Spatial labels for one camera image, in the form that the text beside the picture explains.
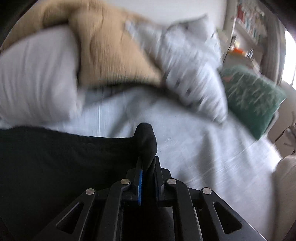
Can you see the black button-up coat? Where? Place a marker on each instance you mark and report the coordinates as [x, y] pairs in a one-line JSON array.
[[43, 171]]

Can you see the light plaid bed duvet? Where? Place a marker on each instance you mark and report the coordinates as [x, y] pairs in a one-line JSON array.
[[198, 152]]

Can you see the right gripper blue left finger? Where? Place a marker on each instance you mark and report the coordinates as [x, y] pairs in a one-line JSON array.
[[97, 215]]

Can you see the cluttered bedside shelf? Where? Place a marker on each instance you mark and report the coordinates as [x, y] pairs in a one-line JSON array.
[[254, 37]]

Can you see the green coral pattern cushion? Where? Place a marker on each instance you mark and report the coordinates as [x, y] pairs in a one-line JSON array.
[[252, 97]]

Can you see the tan fleece blanket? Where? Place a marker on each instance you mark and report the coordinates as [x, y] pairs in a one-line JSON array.
[[109, 54]]

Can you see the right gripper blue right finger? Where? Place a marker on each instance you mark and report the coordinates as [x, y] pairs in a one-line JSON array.
[[199, 214]]

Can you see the grey patterned pillow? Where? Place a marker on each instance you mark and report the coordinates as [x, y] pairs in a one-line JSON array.
[[189, 56]]

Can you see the white pillow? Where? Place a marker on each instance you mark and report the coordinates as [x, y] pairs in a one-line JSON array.
[[39, 78]]

